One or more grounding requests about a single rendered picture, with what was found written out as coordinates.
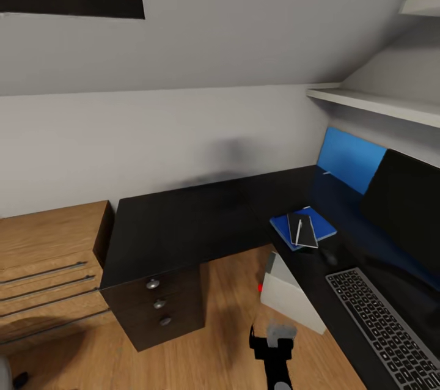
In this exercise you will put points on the notebook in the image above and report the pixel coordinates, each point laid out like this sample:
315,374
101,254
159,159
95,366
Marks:
301,230

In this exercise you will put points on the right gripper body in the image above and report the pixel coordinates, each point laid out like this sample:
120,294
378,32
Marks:
262,350

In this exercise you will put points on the swivel chair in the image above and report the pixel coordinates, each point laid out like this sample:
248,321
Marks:
6,380

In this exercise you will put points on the folder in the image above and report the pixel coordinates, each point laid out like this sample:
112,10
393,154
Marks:
320,226

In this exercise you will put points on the monitor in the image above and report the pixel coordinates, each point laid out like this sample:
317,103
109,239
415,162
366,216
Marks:
403,202

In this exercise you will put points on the keyboard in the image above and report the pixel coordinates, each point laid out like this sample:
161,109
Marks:
408,360

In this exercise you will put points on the mouse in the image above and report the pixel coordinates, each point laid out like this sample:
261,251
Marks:
328,256

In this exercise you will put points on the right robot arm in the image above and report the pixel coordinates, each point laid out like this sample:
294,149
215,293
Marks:
277,345

